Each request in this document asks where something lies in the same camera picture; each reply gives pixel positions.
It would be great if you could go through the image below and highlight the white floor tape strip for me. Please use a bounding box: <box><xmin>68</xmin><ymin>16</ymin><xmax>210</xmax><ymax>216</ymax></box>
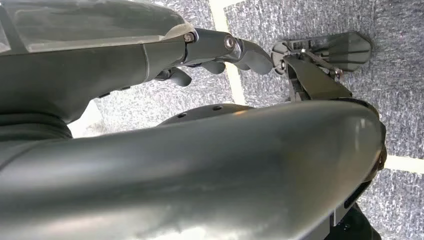
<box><xmin>207</xmin><ymin>0</ymin><xmax>247</xmax><ymax>106</ymax></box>
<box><xmin>383</xmin><ymin>154</ymin><xmax>424</xmax><ymax>175</ymax></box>

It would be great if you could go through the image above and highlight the black robot lower leg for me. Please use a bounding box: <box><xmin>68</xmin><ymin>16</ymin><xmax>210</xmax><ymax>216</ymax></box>
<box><xmin>283</xmin><ymin>54</ymin><xmax>353</xmax><ymax>104</ymax></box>

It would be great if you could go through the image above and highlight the ribbed grey left arm sleeve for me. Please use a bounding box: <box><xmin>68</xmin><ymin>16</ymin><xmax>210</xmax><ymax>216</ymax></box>
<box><xmin>0</xmin><ymin>113</ymin><xmax>74</xmax><ymax>144</ymax></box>

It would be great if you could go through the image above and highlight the grey robot thigh shell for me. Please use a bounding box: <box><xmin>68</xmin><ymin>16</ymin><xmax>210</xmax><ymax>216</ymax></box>
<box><xmin>0</xmin><ymin>100</ymin><xmax>388</xmax><ymax>240</ymax></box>

